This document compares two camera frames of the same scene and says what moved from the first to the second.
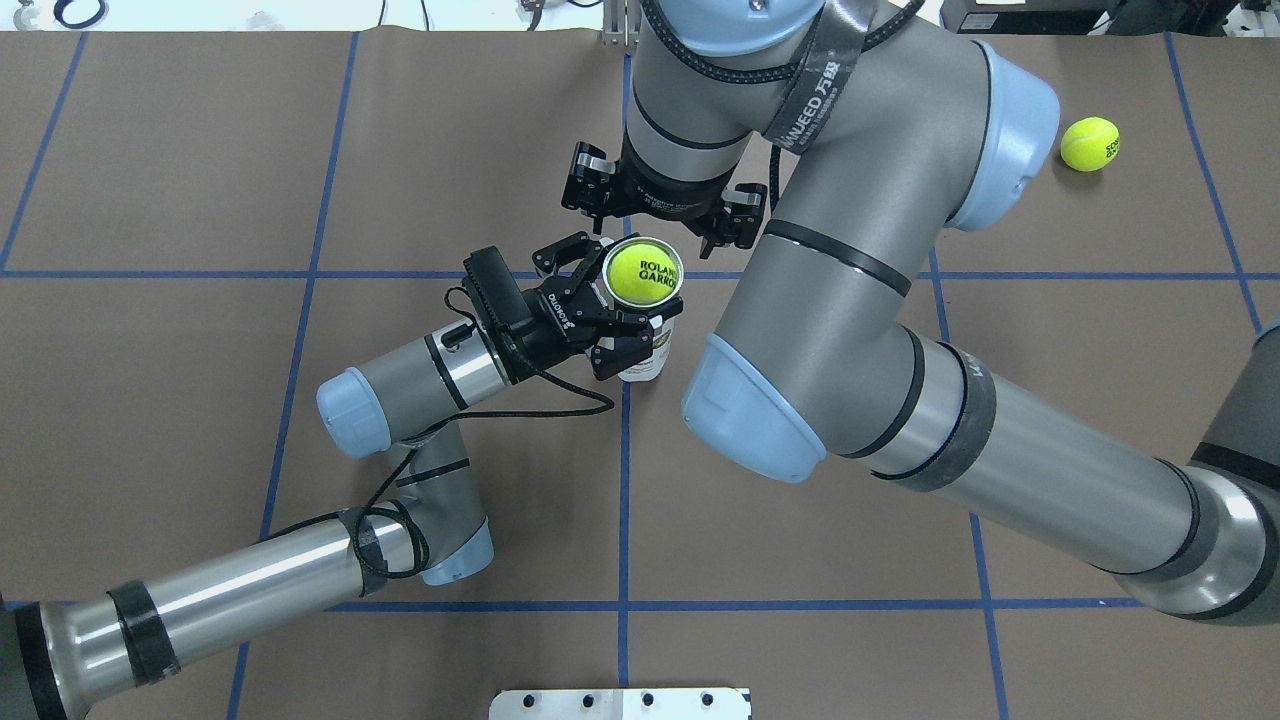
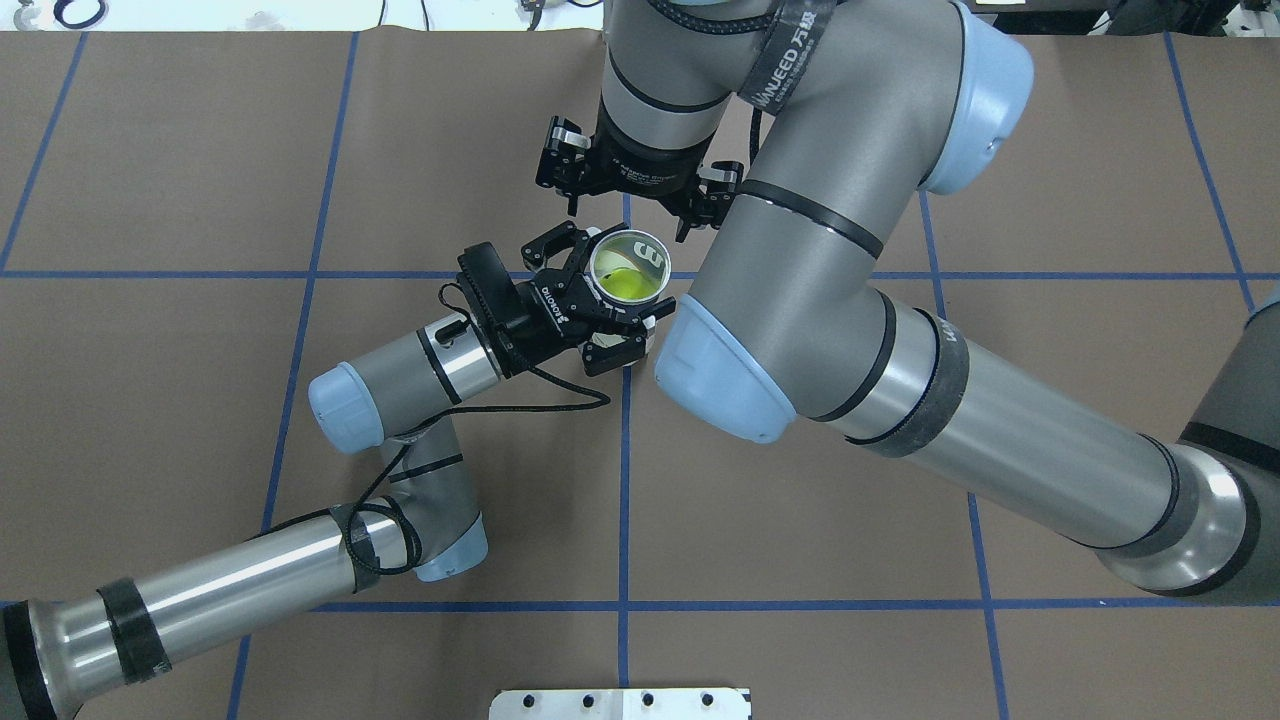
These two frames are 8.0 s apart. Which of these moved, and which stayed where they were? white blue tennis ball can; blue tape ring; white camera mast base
Moved: white blue tennis ball can
Stayed: white camera mast base; blue tape ring
